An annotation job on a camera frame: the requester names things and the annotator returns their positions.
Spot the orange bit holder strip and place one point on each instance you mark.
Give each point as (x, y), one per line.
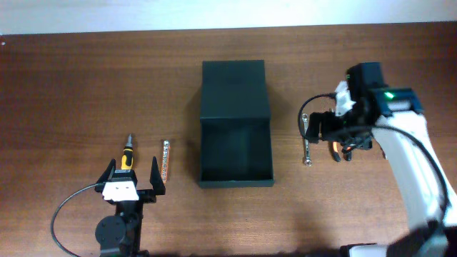
(165, 161)

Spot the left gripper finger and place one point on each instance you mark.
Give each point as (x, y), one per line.
(155, 177)
(105, 175)

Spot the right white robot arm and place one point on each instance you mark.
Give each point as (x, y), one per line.
(368, 110)

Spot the yellow black screwdriver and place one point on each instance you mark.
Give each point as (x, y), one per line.
(127, 159)

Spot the black open gift box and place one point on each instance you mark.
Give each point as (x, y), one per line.
(235, 118)

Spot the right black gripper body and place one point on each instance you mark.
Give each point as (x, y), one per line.
(338, 129)

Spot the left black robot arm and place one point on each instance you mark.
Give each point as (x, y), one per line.
(120, 234)

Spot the orange black long-nose pliers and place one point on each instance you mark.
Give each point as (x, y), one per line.
(336, 151)

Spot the silver ring wrench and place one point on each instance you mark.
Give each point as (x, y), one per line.
(307, 159)

